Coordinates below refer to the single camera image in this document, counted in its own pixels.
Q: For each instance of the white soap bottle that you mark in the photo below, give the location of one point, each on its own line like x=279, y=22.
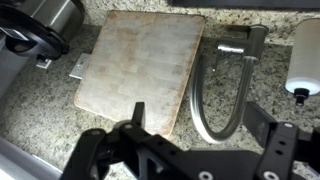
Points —
x=303, y=79

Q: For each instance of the stainless steel sink basin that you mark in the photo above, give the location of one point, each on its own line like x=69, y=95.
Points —
x=16, y=164

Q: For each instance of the wooden cutting board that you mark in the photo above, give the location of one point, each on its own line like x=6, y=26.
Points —
x=141, y=57

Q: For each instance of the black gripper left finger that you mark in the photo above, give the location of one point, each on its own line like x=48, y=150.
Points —
x=138, y=117

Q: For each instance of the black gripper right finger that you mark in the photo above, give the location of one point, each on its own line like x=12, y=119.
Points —
x=259, y=123

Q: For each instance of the white wall outlet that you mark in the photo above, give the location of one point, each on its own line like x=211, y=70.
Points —
x=80, y=66

